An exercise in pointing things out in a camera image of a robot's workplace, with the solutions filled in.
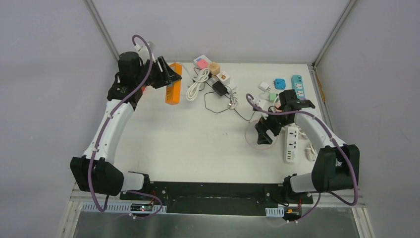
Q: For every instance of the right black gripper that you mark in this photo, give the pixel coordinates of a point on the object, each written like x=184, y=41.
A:
x=263, y=138

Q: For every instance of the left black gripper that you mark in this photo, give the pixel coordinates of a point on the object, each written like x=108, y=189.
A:
x=160, y=73

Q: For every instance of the orange power strip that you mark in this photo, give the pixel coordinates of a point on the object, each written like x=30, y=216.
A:
x=173, y=91

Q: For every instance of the tan cube adapter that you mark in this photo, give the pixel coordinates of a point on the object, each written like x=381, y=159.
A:
x=214, y=68

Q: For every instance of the long white power strip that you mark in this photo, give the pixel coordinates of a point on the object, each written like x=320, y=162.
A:
x=213, y=78

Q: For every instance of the pink adapter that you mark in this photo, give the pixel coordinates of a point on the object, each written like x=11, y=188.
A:
x=202, y=63

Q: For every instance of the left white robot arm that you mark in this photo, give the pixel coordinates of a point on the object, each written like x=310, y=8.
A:
x=95, y=170

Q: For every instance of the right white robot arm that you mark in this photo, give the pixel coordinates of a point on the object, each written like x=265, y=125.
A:
x=337, y=164

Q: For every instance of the green plug adapter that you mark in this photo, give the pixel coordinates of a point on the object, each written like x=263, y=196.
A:
x=272, y=97

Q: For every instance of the white charger plug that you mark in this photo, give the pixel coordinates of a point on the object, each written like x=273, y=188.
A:
x=263, y=86

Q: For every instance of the blue plug adapter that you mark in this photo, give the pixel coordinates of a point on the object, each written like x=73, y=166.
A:
x=279, y=84

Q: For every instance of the black power adapter brick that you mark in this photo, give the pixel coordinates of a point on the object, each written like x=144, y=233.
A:
x=219, y=88

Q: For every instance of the teal power strip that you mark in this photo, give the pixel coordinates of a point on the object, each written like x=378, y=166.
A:
x=297, y=85

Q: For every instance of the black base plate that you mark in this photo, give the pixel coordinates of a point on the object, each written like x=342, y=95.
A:
x=243, y=199

